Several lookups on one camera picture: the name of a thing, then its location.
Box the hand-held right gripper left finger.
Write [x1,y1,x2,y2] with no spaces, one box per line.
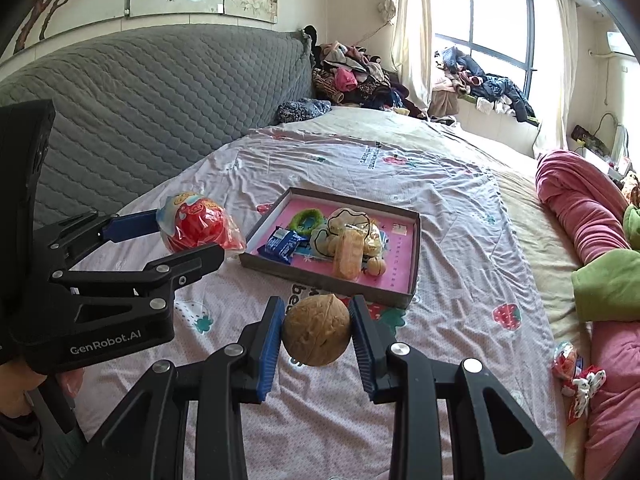
[70,296,287,480]

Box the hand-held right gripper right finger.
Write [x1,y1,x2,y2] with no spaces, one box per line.
[348,295,576,480]

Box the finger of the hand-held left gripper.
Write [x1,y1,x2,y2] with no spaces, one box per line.
[32,209,166,281]
[47,242,226,311]

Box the plastic-wrapped toy egg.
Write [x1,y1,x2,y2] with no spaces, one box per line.
[156,191,247,261]
[551,341,579,382]

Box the grey box with pink bottom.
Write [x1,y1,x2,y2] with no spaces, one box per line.
[239,187,422,310]

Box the blue snack packet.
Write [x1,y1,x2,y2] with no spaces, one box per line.
[257,226,308,266]

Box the yellow snack packet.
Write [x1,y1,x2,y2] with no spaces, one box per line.
[332,230,366,281]

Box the cream polka-dot scrunchie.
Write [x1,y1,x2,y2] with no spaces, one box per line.
[309,207,386,261]

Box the person's left forearm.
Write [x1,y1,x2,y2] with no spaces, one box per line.
[0,410,87,480]

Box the person's left hand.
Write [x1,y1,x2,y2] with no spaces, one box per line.
[0,359,48,417]

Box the green fuzzy hair scrunchie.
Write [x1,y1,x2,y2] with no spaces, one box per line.
[290,208,327,235]

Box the grey quilted headboard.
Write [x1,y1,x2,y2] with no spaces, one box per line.
[0,25,316,231]

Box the dark patterned pillow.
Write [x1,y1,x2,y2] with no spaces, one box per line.
[276,99,333,125]

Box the strawberry print bed sheet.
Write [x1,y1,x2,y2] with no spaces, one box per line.
[65,105,591,480]

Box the red white snack packet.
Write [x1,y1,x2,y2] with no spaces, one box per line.
[564,366,607,427]

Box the pile of mixed clothes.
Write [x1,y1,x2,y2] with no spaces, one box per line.
[302,25,431,121]

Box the green fleece blanket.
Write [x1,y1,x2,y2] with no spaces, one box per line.
[571,203,640,323]

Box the beige cloth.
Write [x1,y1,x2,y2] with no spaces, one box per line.
[429,87,462,120]

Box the pink quilt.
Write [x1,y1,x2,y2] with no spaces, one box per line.
[535,149,640,480]

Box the clothes heap on windowsill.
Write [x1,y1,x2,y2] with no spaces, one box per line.
[434,46,538,123]

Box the dark desk object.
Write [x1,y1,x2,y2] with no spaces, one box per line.
[571,124,608,158]

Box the cream curtain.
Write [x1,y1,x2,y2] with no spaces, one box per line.
[377,0,433,91]
[532,0,581,158]

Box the white upright appliance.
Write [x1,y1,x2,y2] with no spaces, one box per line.
[611,124,632,173]

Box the white air conditioner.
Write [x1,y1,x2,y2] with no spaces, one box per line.
[606,31,640,58]

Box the window with dark frame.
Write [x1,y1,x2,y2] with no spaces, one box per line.
[430,0,538,86]

